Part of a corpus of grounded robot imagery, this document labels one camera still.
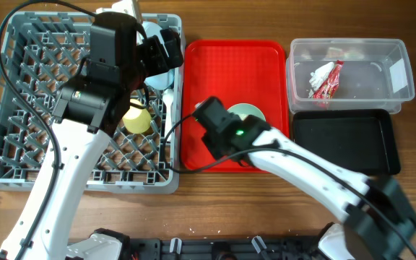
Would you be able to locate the large light blue plate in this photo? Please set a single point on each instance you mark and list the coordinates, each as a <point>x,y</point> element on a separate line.
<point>160,81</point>

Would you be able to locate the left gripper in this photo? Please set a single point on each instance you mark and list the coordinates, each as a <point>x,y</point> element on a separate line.
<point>159,63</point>

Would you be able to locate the grey dishwasher rack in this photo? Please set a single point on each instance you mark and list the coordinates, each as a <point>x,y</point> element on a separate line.
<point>41,51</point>

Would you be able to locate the white napkin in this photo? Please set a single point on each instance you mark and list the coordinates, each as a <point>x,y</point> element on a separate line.
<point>319,76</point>

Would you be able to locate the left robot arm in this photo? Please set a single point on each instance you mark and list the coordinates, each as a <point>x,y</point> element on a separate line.
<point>42,230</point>

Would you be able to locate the black plastic tray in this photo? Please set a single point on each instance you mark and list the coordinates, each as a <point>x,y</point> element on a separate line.
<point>358,140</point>

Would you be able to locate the clear plastic bin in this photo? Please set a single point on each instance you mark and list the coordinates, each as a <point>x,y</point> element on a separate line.
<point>376,73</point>

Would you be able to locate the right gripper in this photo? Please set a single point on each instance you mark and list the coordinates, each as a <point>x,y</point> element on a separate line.
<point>209,144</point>

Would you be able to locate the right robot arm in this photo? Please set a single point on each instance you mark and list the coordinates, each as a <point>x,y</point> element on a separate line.
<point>375,217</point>

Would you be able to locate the red snack wrapper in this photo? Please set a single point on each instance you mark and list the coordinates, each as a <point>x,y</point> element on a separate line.
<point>329,87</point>

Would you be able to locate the white plastic spoon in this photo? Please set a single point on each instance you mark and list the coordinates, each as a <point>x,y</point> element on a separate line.
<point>167,98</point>

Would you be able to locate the yellow plastic cup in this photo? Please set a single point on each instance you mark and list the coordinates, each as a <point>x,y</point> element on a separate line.
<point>136,120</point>

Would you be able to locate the green bowl with food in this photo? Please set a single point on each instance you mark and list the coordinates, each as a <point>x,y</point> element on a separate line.
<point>245,109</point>

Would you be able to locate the red plastic tray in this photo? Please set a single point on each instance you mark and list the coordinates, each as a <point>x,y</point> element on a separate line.
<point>238,71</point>

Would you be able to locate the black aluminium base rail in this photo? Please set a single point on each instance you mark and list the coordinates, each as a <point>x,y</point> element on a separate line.
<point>298,247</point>

